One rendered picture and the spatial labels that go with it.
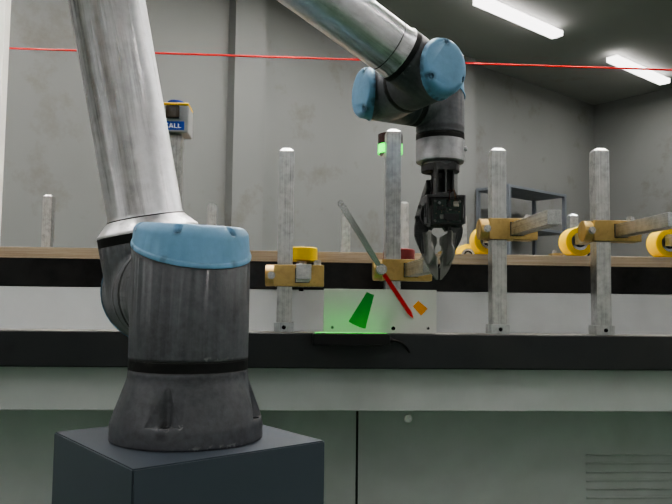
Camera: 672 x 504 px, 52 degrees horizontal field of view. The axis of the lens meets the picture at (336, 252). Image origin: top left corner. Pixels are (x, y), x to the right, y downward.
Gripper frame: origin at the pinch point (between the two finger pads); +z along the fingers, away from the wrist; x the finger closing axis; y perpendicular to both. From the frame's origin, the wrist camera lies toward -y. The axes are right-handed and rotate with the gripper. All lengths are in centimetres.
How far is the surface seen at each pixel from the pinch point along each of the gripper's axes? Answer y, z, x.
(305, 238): -492, -50, -18
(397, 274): -29.8, -0.8, -3.2
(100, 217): -383, -53, -168
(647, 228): -15, -11, 48
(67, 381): -32, 24, -78
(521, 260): -52, -6, 33
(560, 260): -52, -6, 44
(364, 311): -29.8, 7.8, -10.8
